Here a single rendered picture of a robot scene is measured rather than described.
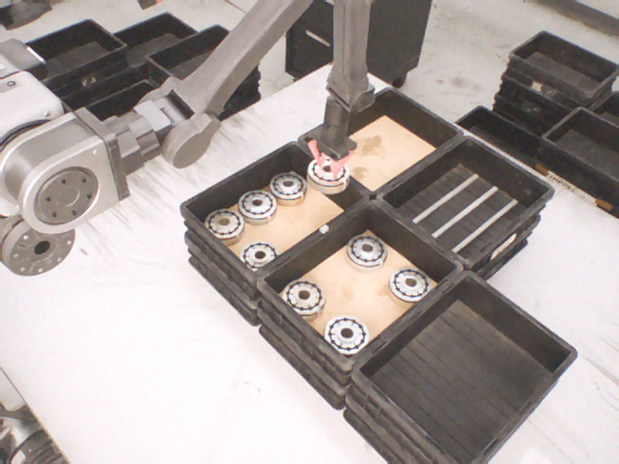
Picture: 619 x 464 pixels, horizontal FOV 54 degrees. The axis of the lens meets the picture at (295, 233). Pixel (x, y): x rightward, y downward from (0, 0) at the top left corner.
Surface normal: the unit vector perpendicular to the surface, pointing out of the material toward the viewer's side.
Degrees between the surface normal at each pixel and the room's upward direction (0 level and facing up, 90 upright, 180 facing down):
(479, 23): 0
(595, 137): 90
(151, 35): 90
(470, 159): 90
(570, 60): 90
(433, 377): 0
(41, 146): 0
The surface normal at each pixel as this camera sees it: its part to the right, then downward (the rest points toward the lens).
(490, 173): -0.73, 0.49
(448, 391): 0.04, -0.65
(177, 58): 0.69, 0.56
